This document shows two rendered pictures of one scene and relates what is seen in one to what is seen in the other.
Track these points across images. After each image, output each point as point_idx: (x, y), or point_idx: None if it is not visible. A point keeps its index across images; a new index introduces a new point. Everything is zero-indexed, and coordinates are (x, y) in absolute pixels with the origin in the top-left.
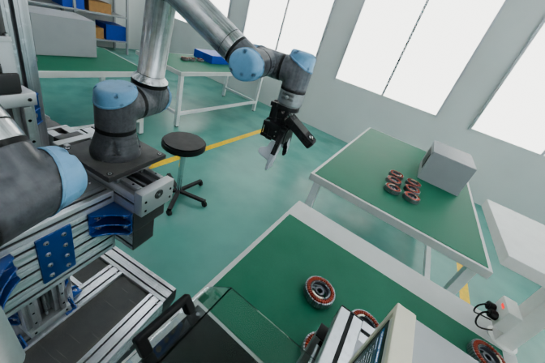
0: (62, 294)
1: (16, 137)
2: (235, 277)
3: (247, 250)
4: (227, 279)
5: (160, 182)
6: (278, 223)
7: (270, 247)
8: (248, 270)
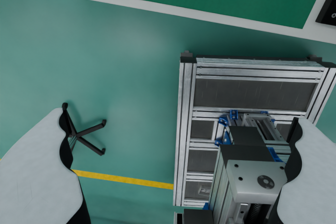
0: (256, 127)
1: None
2: (248, 2)
3: (189, 12)
4: (256, 12)
5: (259, 198)
6: None
7: None
8: None
